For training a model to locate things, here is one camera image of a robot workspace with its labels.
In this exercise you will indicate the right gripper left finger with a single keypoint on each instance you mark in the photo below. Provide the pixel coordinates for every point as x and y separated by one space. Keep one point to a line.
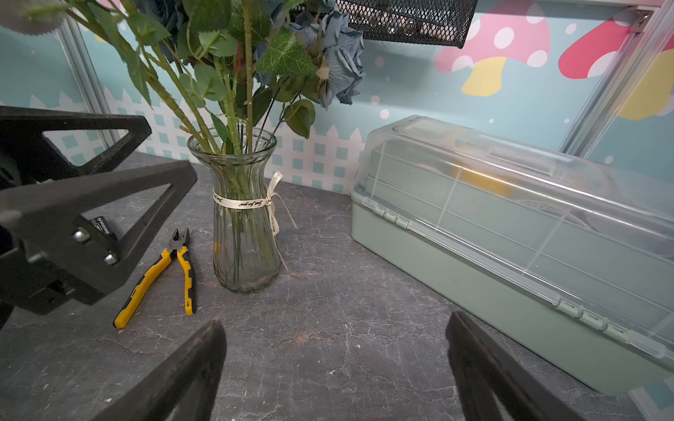
183 387

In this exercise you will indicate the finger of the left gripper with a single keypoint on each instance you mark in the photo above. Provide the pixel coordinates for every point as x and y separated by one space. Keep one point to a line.
41 145
52 254

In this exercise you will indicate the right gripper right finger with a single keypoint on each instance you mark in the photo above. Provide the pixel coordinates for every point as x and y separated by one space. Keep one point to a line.
488 378

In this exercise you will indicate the glass flower vase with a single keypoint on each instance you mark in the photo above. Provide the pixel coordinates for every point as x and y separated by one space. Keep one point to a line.
245 255

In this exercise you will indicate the green clear-lid storage box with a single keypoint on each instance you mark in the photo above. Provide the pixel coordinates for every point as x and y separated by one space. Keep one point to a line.
570 258

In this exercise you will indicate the dusty blue flower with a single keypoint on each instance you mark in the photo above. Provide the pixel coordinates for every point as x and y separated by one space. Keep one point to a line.
335 47

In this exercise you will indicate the black mesh wall basket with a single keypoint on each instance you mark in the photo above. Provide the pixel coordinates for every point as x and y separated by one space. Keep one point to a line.
424 22

